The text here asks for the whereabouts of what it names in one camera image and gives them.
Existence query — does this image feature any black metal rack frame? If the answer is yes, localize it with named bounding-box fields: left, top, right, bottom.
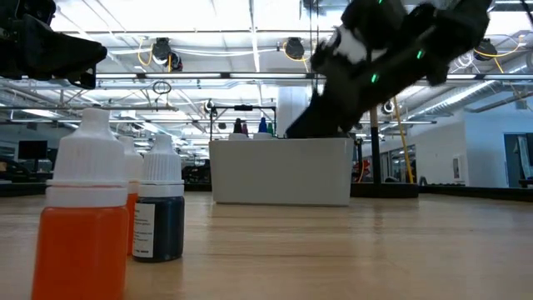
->
left=209, top=103, right=278, bottom=141

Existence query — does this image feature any orange-red small dropper bottle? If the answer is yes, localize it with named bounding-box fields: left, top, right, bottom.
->
left=31, top=107, right=130, bottom=300

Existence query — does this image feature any orange small dropper bottle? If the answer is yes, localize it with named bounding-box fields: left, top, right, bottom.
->
left=118, top=135, right=145, bottom=256

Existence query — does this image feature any black Chefmaster colour bottle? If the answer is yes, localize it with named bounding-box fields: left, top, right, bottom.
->
left=227, top=117, right=247, bottom=141

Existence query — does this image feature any dark blue small dropper bottle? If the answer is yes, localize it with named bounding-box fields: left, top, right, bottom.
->
left=132, top=133, right=186, bottom=263

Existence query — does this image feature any black coiled cable loop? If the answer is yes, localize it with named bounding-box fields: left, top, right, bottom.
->
left=152, top=79, right=172, bottom=95

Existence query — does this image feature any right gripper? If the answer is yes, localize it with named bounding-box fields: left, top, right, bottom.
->
left=285, top=0, right=436, bottom=141

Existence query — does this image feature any white plastic storage bin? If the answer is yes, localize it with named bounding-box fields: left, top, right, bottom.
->
left=208, top=137, right=355, bottom=208

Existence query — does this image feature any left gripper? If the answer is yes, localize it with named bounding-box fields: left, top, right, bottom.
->
left=0, top=0, right=108, bottom=90

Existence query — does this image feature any yellow hanging power cable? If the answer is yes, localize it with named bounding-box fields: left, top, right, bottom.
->
left=391, top=95, right=416, bottom=184

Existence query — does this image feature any black flat screen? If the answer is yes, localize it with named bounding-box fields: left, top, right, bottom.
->
left=17, top=139, right=48, bottom=160

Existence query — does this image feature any blue Chefmaster colour bottle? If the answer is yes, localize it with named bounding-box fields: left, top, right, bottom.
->
left=253, top=117, right=274, bottom=141

